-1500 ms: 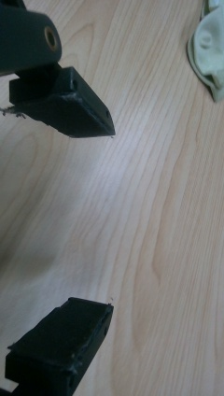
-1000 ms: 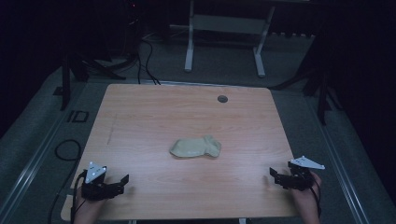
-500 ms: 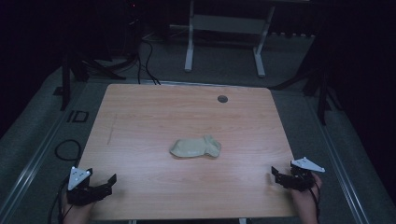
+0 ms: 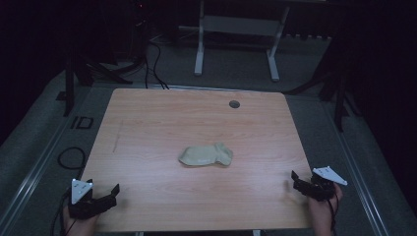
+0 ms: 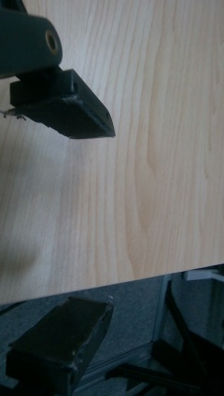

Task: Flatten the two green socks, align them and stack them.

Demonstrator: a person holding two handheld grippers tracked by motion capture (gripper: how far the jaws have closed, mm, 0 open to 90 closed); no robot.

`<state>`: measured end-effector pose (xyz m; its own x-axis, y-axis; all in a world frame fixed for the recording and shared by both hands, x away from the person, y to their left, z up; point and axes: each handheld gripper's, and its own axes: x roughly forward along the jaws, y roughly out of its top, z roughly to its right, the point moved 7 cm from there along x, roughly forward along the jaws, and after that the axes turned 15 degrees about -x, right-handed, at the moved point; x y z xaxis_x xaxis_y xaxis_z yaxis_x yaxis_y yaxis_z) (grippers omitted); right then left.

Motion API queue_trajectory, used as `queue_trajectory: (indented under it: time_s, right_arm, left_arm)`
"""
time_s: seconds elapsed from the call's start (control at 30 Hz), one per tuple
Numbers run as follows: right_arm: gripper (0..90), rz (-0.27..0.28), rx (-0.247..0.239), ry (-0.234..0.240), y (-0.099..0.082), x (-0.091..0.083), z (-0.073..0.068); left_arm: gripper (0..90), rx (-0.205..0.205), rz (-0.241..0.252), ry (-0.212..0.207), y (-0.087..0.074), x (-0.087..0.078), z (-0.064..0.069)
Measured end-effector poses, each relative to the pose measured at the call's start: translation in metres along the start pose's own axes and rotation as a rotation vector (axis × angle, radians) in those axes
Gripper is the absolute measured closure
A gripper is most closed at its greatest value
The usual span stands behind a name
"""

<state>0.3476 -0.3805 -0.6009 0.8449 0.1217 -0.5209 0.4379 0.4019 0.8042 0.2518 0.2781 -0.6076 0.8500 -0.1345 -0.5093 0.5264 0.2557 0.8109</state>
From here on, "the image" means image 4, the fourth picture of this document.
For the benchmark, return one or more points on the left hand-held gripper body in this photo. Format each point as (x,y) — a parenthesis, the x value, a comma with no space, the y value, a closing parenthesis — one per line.
(88,206)

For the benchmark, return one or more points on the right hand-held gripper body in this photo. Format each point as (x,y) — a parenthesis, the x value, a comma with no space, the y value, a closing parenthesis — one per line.
(319,191)

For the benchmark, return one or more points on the pale green sock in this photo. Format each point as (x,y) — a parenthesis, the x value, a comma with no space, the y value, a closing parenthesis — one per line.
(205,155)

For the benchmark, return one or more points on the person's left hand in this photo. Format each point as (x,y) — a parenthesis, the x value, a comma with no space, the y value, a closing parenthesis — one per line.
(80,226)

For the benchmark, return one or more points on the person's right hand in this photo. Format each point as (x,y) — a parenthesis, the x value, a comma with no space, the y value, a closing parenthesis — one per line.
(323,216)

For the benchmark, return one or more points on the black stand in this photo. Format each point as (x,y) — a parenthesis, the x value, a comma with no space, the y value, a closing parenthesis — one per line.
(339,95)
(69,85)

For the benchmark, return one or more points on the round grey table grommet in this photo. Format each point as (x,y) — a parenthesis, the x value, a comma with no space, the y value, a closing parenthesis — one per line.
(234,104)

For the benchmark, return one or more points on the metal floor rail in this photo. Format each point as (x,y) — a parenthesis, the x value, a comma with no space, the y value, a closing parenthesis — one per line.
(357,170)
(29,183)

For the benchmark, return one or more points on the white metal table frame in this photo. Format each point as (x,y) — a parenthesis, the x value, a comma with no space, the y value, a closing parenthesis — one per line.
(241,25)

